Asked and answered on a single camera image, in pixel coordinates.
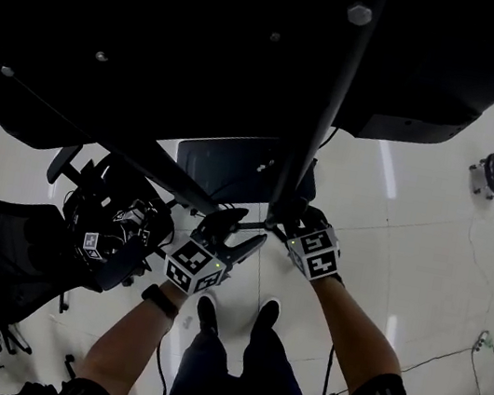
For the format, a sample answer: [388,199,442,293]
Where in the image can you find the person's left forearm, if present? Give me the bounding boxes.
[73,266,190,395]

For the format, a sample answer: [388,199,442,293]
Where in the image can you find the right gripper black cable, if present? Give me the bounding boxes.
[320,343,341,395]

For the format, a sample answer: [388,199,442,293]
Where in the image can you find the person's dark trousers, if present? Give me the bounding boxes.
[162,309,332,395]

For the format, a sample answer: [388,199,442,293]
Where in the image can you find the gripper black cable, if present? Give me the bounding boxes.
[320,343,341,395]
[148,339,178,395]

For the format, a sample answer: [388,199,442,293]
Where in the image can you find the spare hand-held gripper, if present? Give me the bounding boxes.
[53,151,186,282]

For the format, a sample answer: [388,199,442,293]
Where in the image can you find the person's right black shoe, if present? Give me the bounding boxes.
[254,295,282,335]

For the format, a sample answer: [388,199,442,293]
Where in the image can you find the person's right forearm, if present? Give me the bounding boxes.
[292,271,416,395]

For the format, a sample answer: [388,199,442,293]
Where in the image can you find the person's black shoe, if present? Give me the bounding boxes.
[254,295,282,335]
[192,294,225,337]

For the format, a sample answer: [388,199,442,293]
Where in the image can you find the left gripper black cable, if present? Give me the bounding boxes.
[148,339,178,395]

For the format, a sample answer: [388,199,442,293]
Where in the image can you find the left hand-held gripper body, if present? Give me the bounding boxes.
[158,224,240,304]

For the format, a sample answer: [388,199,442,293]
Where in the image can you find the person's left black shoe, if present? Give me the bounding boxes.
[192,294,225,337]

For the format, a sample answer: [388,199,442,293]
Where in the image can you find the large black television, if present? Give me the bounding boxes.
[0,0,494,232]

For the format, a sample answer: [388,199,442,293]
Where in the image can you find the black wristband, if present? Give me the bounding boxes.
[138,281,185,321]

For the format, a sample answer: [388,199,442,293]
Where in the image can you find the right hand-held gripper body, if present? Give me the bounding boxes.
[281,203,350,288]

